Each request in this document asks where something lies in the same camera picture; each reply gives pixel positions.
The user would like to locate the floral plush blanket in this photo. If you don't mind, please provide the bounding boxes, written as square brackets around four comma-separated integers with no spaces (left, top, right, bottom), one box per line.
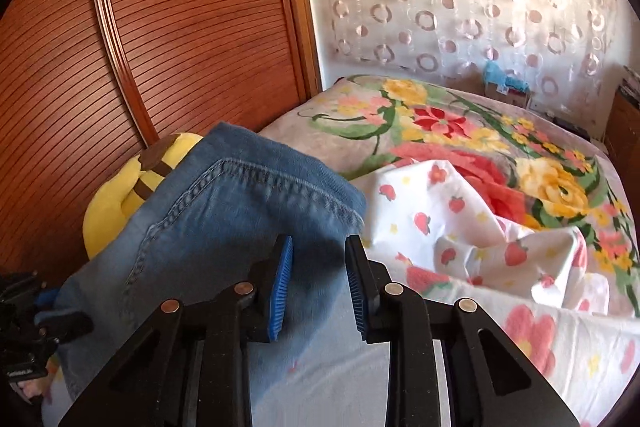
[259,74,640,324]

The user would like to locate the yellow plush toy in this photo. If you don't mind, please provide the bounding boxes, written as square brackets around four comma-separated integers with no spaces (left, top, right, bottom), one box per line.
[82,133,204,261]

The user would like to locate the blue denim pants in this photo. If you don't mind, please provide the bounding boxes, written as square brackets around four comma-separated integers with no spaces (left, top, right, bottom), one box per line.
[42,122,392,427]

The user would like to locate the blue fluffy toy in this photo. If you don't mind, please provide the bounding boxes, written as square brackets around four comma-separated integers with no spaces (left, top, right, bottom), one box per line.
[482,60,531,90]

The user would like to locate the patterned folded cloth stack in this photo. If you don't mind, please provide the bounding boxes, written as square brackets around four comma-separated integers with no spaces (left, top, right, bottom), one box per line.
[620,65,640,100]

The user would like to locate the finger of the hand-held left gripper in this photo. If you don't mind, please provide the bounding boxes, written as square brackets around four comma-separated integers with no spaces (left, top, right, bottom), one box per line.
[34,289,94,344]

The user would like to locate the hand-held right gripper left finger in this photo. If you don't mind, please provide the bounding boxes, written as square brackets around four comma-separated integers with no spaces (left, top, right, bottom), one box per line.
[57,234,294,427]

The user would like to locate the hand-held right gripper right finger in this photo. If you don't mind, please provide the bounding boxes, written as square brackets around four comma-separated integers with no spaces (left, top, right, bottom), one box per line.
[345,235,582,427]

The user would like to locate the white strawberry flower bedsheet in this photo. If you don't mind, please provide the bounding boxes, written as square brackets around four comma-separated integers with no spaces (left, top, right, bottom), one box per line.
[349,159,632,427]

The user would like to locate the small printed box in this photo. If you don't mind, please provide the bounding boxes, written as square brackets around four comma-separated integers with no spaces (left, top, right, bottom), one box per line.
[482,79,534,110]

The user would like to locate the wooden wall cabinet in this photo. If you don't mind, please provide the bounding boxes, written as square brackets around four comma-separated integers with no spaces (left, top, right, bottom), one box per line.
[604,82,640,154]

